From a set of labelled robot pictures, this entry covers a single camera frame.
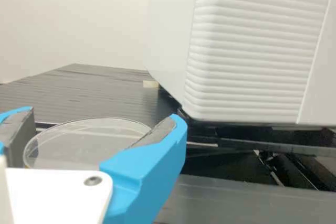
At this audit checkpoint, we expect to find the petri dish lid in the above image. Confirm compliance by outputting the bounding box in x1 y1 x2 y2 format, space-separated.
23 118 153 169

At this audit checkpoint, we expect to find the black platform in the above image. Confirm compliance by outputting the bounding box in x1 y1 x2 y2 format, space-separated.
0 62 336 156
154 173 336 224

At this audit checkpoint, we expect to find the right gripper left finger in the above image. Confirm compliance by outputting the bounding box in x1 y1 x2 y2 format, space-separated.
0 106 36 168

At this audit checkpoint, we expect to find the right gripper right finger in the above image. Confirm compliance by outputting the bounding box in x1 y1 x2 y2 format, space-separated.
99 113 188 224

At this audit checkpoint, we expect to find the white incubator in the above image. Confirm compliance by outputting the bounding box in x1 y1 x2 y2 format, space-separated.
142 0 202 116

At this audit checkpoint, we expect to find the incubator door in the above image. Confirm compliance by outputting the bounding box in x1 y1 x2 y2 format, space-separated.
182 0 336 132

